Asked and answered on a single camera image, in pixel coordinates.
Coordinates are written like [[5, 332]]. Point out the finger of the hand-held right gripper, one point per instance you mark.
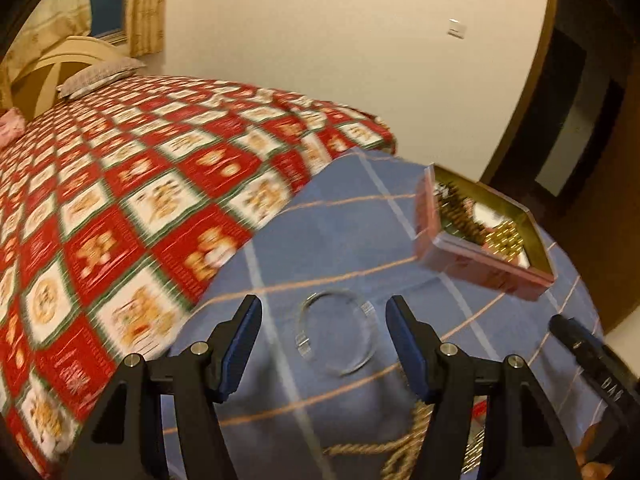
[[590, 355]]

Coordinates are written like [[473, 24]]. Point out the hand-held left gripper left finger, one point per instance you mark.
[[239, 355]]

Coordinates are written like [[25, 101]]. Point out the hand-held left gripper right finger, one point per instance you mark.
[[407, 355]]

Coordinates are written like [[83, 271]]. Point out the silver bangle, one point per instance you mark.
[[303, 345]]

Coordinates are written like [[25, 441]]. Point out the pink tin box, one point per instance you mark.
[[480, 265]]

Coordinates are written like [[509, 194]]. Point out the person's right hand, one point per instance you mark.
[[590, 460]]

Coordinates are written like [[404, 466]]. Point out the blue plaid tablecloth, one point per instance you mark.
[[350, 240]]

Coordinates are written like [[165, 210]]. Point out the red printed blanket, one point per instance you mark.
[[150, 185]]

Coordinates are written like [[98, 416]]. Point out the striped pillow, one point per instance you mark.
[[95, 77]]

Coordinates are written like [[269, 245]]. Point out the cream wooden headboard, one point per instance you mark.
[[45, 65]]

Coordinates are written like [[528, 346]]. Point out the beige patterned curtain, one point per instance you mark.
[[55, 15], [145, 10]]

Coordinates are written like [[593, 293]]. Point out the window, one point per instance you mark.
[[107, 0]]

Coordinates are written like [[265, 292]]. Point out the brown wooden door frame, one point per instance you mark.
[[532, 75]]

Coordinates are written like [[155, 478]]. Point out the white light switch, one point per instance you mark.
[[456, 28]]

